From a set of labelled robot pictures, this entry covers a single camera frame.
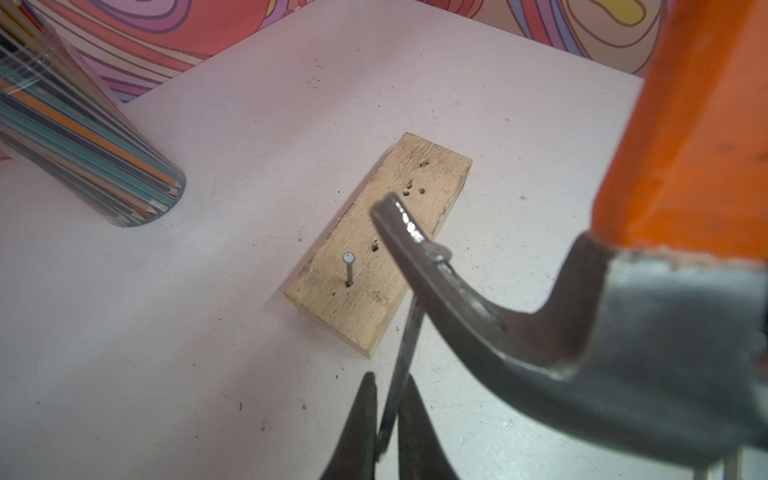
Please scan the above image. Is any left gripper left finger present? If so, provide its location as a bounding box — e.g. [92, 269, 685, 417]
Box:
[321, 372, 377, 480]

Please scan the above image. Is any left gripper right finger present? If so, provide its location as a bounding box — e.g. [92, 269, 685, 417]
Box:
[398, 376, 459, 480]

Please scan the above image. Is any steel nail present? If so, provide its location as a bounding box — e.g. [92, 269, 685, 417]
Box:
[342, 252, 356, 287]
[375, 294, 426, 458]

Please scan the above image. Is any wooden block with nails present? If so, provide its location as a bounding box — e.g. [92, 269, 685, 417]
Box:
[283, 131, 474, 359]

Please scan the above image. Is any claw hammer orange black handle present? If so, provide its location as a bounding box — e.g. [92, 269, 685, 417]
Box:
[371, 1, 767, 468]

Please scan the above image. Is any cup of coloured pencils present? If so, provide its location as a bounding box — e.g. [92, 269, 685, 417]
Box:
[1, 1, 186, 227]

